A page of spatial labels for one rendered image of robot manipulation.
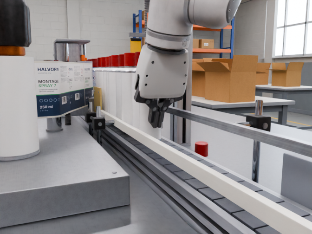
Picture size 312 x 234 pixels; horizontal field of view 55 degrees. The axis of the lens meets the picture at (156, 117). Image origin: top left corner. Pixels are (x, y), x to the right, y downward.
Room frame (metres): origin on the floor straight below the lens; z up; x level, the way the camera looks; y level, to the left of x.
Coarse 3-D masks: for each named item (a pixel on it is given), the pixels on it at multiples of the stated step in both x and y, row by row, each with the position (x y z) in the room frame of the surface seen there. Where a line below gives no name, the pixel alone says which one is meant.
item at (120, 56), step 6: (120, 54) 0.85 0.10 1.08; (120, 60) 0.85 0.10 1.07; (120, 66) 0.85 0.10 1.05; (120, 72) 0.83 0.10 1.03; (120, 78) 0.83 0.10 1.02; (120, 84) 0.83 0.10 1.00; (120, 90) 0.84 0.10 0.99; (120, 96) 0.84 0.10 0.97; (120, 102) 0.84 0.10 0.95; (120, 108) 0.84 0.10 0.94; (120, 114) 0.84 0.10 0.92
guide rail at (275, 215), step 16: (128, 128) 0.68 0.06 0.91; (144, 144) 0.58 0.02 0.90; (160, 144) 0.51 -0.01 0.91; (176, 160) 0.45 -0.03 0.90; (192, 160) 0.42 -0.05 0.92; (208, 176) 0.37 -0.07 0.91; (224, 176) 0.35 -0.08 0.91; (224, 192) 0.34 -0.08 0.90; (240, 192) 0.31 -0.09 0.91; (256, 208) 0.29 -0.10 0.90; (272, 208) 0.27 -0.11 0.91; (272, 224) 0.27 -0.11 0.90; (288, 224) 0.25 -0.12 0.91; (304, 224) 0.24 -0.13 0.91
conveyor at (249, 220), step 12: (120, 132) 0.78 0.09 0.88; (132, 144) 0.66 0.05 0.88; (168, 144) 0.65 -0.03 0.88; (156, 156) 0.56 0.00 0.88; (192, 156) 0.56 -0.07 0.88; (168, 168) 0.49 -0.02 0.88; (180, 168) 0.49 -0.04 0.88; (216, 168) 0.49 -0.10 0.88; (192, 180) 0.43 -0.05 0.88; (240, 180) 0.43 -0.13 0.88; (204, 192) 0.39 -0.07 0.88; (216, 192) 0.39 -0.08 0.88; (264, 192) 0.39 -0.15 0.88; (216, 204) 0.36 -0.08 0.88; (228, 204) 0.35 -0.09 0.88; (288, 204) 0.35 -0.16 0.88; (240, 216) 0.32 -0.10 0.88; (252, 216) 0.32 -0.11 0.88; (252, 228) 0.30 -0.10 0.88; (264, 228) 0.29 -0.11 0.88
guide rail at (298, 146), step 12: (168, 108) 0.66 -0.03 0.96; (192, 120) 0.56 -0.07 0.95; (204, 120) 0.52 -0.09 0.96; (216, 120) 0.49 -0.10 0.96; (240, 132) 0.43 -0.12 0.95; (252, 132) 0.41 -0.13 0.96; (264, 132) 0.39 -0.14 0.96; (276, 144) 0.37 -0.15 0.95; (288, 144) 0.35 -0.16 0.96; (300, 144) 0.33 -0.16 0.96
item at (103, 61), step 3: (102, 57) 1.04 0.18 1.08; (102, 60) 1.03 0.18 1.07; (105, 60) 1.03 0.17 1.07; (102, 63) 1.03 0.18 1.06; (105, 63) 1.03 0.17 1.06; (102, 66) 1.03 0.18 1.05; (105, 66) 1.03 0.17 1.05; (99, 69) 1.04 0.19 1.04; (102, 69) 1.03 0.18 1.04; (99, 72) 1.03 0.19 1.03; (102, 72) 1.02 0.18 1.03; (99, 75) 1.03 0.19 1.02; (102, 75) 1.02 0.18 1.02; (99, 78) 1.03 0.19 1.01; (102, 78) 1.02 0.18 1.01; (99, 81) 1.03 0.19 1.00; (102, 81) 1.02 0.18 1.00; (99, 84) 1.03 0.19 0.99; (102, 84) 1.02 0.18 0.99; (102, 87) 1.02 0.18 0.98; (102, 90) 1.02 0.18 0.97; (102, 93) 1.03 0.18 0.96; (102, 96) 1.03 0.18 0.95; (102, 99) 1.03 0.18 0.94; (102, 102) 1.03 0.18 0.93; (102, 105) 1.03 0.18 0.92; (102, 108) 1.03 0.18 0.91
